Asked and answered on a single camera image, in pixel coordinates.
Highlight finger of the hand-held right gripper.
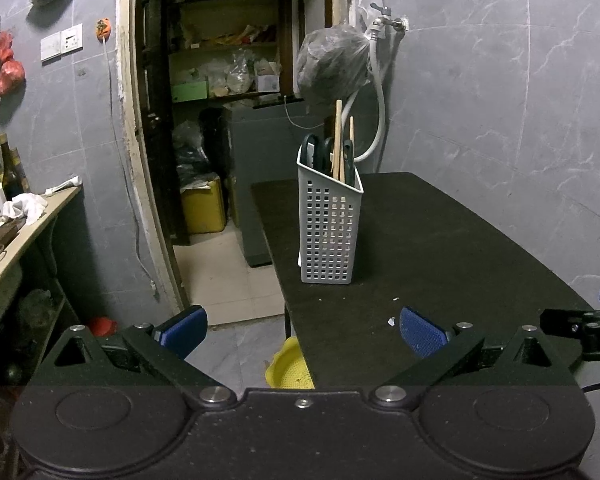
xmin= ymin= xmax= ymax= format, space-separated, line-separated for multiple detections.
xmin=540 ymin=307 xmax=589 ymax=341

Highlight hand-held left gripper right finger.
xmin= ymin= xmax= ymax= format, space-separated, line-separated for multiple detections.
xmin=372 ymin=306 xmax=578 ymax=408

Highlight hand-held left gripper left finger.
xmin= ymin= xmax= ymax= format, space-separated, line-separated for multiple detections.
xmin=29 ymin=305 xmax=236 ymax=408

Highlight white perforated utensil basket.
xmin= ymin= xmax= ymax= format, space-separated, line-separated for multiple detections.
xmin=296 ymin=144 xmax=365 ymax=285

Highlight dark green scissors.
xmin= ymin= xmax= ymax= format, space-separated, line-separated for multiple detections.
xmin=301 ymin=133 xmax=337 ymax=173

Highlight red bowl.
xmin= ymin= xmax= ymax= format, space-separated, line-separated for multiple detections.
xmin=87 ymin=316 xmax=118 ymax=337

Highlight yellow basin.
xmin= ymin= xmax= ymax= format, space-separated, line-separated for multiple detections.
xmin=265 ymin=336 xmax=316 ymax=390

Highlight yellow container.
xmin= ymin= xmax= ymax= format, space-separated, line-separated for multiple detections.
xmin=180 ymin=177 xmax=227 ymax=235

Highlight wooden counter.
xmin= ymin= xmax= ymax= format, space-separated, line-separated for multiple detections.
xmin=0 ymin=185 xmax=83 ymax=311

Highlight black plastic bag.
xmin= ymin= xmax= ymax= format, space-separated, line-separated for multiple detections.
xmin=172 ymin=120 xmax=216 ymax=183

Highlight dark wooden door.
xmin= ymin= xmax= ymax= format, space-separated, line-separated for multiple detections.
xmin=135 ymin=0 xmax=191 ymax=246

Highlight brown glass bottle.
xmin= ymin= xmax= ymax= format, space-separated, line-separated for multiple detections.
xmin=0 ymin=133 xmax=23 ymax=201

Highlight green box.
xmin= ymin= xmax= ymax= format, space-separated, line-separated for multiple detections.
xmin=171 ymin=81 xmax=208 ymax=103

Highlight clear plastic bags bundle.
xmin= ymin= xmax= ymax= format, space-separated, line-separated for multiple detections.
xmin=207 ymin=50 xmax=256 ymax=98

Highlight plastic bag with dark contents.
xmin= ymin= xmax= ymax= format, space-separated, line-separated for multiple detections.
xmin=295 ymin=25 xmax=372 ymax=106

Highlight yellow snack packets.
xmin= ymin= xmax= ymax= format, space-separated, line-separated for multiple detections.
xmin=215 ymin=25 xmax=276 ymax=46

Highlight white cable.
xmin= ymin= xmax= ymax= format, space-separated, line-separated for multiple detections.
xmin=102 ymin=40 xmax=161 ymax=303

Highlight white hose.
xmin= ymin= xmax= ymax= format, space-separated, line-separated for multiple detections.
xmin=340 ymin=30 xmax=387 ymax=163

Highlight white door frame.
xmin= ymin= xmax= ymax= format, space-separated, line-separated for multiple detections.
xmin=115 ymin=0 xmax=191 ymax=311

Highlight white wall socket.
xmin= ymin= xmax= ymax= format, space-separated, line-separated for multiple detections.
xmin=60 ymin=23 xmax=84 ymax=54

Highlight white wall switch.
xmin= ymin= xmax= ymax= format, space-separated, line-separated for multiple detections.
xmin=40 ymin=31 xmax=62 ymax=62

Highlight metal wall tap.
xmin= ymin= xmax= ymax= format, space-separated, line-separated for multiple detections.
xmin=370 ymin=2 xmax=408 ymax=36

